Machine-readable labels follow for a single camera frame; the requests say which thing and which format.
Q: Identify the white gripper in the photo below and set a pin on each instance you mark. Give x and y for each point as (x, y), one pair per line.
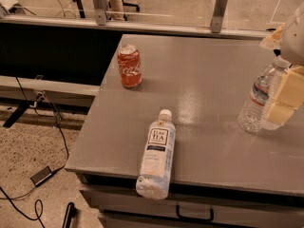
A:
(294, 39)

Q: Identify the red coke can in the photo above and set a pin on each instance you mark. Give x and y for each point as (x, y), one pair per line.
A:
(129, 66)

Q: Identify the clear plastic water bottle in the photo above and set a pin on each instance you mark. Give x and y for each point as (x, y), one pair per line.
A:
(249, 117)

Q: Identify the blue plastic tea bottle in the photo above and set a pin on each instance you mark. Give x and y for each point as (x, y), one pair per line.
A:
(155, 172)

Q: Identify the black office chair base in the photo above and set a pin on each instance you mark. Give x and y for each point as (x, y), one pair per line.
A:
(126, 4)

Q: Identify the person leg beige trousers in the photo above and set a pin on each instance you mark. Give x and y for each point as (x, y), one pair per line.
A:
(117, 9)

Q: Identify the black tripod stand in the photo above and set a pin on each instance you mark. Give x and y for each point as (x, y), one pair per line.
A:
(80, 8)

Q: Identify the black object on floor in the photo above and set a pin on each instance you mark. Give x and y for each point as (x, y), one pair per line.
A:
(69, 215)

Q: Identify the black power adapter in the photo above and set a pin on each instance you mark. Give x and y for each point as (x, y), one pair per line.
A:
(41, 176)

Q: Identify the metal post bracket right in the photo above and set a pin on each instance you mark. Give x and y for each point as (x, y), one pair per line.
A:
(218, 15)

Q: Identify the metal post bracket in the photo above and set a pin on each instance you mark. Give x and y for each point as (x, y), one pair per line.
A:
(218, 15)
(100, 12)

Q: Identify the black drawer handle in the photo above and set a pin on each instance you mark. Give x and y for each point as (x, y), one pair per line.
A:
(193, 215)

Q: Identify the metal post bracket left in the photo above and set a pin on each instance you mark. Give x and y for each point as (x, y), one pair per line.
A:
(100, 12)

